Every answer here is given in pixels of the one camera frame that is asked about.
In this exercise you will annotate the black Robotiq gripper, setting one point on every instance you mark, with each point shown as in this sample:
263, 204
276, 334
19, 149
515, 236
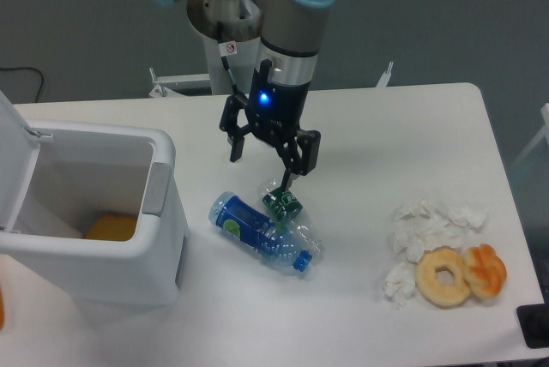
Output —
274, 115

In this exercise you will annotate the blue label plastic bottle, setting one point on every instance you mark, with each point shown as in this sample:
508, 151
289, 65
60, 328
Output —
278, 247

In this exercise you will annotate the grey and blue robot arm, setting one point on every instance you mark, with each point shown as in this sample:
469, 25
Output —
290, 38

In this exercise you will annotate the green label crushed plastic bottle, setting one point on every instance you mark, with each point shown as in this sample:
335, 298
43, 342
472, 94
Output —
289, 213

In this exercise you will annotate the orange object inside bin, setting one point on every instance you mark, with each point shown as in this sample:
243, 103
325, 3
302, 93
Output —
112, 227

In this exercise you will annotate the crumpled white tissue pile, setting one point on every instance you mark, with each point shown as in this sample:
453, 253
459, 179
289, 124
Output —
424, 225

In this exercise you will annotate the white open trash bin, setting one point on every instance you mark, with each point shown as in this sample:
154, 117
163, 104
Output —
58, 178

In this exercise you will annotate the small crumpled white tissue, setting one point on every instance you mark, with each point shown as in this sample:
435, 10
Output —
399, 285

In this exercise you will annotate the orange glazed bread roll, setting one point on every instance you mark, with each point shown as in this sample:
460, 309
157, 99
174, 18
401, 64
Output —
484, 271

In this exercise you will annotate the orange object at left edge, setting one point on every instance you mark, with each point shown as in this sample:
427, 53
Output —
2, 310

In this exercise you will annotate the black device at table corner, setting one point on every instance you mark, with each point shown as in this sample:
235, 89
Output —
533, 319

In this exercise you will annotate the white table bracket left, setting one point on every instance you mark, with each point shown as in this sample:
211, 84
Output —
172, 86

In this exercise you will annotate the white table bracket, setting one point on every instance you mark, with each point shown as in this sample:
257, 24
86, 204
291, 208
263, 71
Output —
384, 79
172, 86

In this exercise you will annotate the white table bracket right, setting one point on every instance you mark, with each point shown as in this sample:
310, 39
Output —
384, 79

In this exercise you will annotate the ring donut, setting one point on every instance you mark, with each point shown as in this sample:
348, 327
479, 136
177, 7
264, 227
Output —
439, 276

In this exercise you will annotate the white metal frame right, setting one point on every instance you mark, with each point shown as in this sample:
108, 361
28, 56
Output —
531, 154

